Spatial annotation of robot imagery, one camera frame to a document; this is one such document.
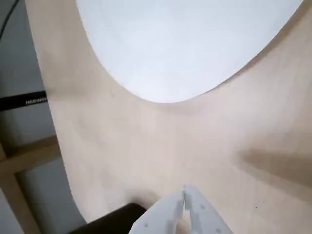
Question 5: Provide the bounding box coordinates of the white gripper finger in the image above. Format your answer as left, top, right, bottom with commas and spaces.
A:
129, 190, 185, 234
184, 184, 232, 234

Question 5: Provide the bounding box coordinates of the black pot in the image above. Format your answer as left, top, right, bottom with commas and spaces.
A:
69, 202, 148, 234

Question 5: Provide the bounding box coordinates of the white paper plate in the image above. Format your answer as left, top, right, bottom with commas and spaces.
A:
75, 0, 305, 103

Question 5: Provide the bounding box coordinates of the black tripod leg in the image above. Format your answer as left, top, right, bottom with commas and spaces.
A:
0, 90, 48, 112

